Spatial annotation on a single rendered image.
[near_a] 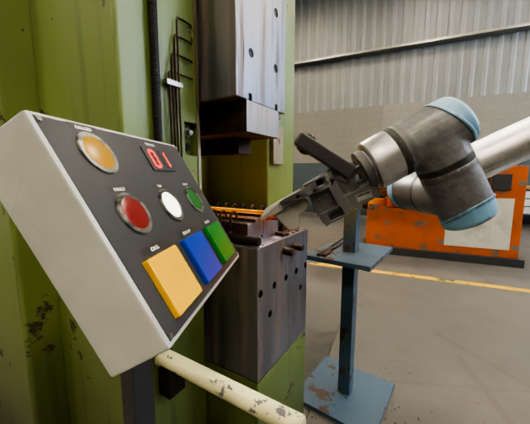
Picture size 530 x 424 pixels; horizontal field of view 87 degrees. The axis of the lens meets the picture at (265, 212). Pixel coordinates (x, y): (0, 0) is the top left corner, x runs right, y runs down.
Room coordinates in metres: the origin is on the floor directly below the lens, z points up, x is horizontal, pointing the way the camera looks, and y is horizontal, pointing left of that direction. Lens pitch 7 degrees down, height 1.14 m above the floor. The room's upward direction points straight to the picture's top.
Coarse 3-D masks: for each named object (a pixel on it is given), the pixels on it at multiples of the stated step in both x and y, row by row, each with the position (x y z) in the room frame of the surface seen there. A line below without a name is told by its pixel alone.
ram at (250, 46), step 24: (216, 0) 0.88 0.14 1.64; (240, 0) 0.87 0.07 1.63; (264, 0) 0.98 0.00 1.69; (216, 24) 0.88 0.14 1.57; (240, 24) 0.86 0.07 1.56; (264, 24) 0.98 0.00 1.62; (216, 48) 0.88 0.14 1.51; (240, 48) 0.86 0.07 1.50; (264, 48) 0.98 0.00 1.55; (216, 72) 0.89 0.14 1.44; (240, 72) 0.86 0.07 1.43; (264, 72) 0.98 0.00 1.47; (216, 96) 0.89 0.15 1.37; (240, 96) 0.86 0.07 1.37; (264, 96) 0.98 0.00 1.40
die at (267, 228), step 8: (224, 216) 1.00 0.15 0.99; (232, 216) 0.99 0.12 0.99; (240, 216) 0.99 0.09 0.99; (248, 216) 0.99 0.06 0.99; (256, 216) 0.99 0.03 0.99; (224, 224) 0.94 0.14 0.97; (232, 224) 0.92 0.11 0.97; (240, 224) 0.91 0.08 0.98; (248, 224) 0.89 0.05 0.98; (256, 224) 0.93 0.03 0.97; (264, 224) 0.98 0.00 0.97; (272, 224) 1.02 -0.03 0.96; (232, 232) 0.92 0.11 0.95; (240, 232) 0.91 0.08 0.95; (248, 232) 0.89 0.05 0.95; (256, 232) 0.93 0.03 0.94; (264, 232) 0.98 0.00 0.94; (272, 232) 1.02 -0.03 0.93
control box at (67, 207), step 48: (0, 144) 0.29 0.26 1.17; (48, 144) 0.29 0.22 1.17; (144, 144) 0.48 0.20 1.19; (0, 192) 0.29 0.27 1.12; (48, 192) 0.28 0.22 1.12; (96, 192) 0.31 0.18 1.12; (144, 192) 0.40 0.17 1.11; (48, 240) 0.28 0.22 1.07; (96, 240) 0.28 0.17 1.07; (144, 240) 0.33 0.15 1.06; (96, 288) 0.28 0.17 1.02; (144, 288) 0.28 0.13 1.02; (96, 336) 0.28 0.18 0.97; (144, 336) 0.27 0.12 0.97
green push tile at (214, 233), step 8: (216, 224) 0.56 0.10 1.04; (208, 232) 0.50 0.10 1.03; (216, 232) 0.53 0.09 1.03; (224, 232) 0.57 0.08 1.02; (216, 240) 0.51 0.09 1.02; (224, 240) 0.55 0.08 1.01; (216, 248) 0.50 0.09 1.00; (224, 248) 0.52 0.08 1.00; (232, 248) 0.56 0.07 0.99; (224, 256) 0.50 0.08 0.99
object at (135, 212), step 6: (126, 198) 0.34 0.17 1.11; (126, 204) 0.34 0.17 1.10; (132, 204) 0.35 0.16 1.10; (138, 204) 0.36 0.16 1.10; (126, 210) 0.33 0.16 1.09; (132, 210) 0.34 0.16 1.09; (138, 210) 0.35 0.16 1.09; (144, 210) 0.36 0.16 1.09; (126, 216) 0.32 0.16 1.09; (132, 216) 0.33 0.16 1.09; (138, 216) 0.34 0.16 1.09; (144, 216) 0.35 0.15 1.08; (132, 222) 0.33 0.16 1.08; (138, 222) 0.34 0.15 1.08; (144, 222) 0.35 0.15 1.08
